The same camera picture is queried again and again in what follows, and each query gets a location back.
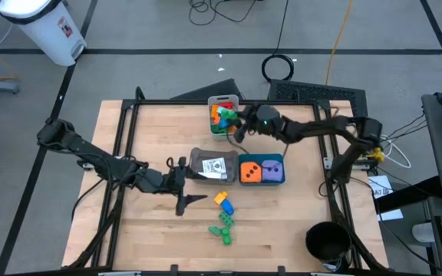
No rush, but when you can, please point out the light grey plastic bin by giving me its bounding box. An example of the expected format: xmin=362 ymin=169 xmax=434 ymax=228
xmin=206 ymin=94 xmax=243 ymax=142

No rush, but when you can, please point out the white printed paper sheet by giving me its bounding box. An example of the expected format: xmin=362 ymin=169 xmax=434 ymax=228
xmin=367 ymin=175 xmax=394 ymax=199

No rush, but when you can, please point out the white printed card packet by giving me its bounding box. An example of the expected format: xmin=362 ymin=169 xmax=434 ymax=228
xmin=201 ymin=157 xmax=228 ymax=176

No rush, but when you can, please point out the teal plastic bin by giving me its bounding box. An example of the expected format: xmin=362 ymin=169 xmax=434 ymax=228
xmin=238 ymin=153 xmax=285 ymax=187

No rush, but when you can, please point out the blue rounded toy brick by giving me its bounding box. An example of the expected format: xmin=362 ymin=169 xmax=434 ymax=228
xmin=220 ymin=199 xmax=236 ymax=216

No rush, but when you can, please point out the black round cup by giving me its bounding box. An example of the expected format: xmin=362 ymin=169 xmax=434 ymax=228
xmin=305 ymin=221 xmax=353 ymax=271

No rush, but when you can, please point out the black coiled cable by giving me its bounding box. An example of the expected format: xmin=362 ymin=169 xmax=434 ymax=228
xmin=260 ymin=0 xmax=295 ymax=83

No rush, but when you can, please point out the black desk beam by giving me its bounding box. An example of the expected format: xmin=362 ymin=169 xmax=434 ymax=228
xmin=374 ymin=175 xmax=442 ymax=215

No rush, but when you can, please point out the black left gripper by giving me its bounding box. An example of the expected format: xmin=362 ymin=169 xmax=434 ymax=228
xmin=164 ymin=156 xmax=212 ymax=217

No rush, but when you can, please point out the yellow floor cable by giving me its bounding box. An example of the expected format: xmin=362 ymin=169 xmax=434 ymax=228
xmin=325 ymin=0 xmax=355 ymax=86

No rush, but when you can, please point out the dark grey plastic bin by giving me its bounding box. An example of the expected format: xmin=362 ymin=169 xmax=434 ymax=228
xmin=188 ymin=147 xmax=240 ymax=184

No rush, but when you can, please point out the white pedal trash can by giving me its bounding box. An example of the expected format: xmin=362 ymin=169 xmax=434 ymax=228
xmin=0 ymin=0 xmax=88 ymax=67

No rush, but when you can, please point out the purple foam die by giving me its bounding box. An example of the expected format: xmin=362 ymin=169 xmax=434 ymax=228
xmin=261 ymin=159 xmax=284 ymax=182

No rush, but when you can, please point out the black perforated computer case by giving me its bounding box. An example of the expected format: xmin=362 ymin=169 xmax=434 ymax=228
xmin=266 ymin=79 xmax=369 ymax=132

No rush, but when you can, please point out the black tangled floor cable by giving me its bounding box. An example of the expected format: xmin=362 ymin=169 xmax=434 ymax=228
xmin=188 ymin=0 xmax=259 ymax=27

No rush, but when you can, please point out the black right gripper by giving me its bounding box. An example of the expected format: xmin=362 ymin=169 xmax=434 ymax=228
xmin=233 ymin=103 xmax=284 ymax=144

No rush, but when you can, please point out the black metal table frame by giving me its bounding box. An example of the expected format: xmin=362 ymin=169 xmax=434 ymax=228
xmin=65 ymin=86 xmax=388 ymax=274

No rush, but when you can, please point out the grey computer mouse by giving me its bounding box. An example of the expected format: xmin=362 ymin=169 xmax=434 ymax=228
xmin=411 ymin=222 xmax=437 ymax=243

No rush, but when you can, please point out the black slanted panel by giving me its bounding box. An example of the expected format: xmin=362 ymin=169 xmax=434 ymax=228
xmin=170 ymin=78 xmax=246 ymax=101

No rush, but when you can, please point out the dark green studded brick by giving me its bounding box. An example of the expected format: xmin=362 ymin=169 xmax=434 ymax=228
xmin=218 ymin=211 xmax=235 ymax=228

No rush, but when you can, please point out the orange foam die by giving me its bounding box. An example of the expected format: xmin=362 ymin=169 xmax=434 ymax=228
xmin=240 ymin=161 xmax=263 ymax=184

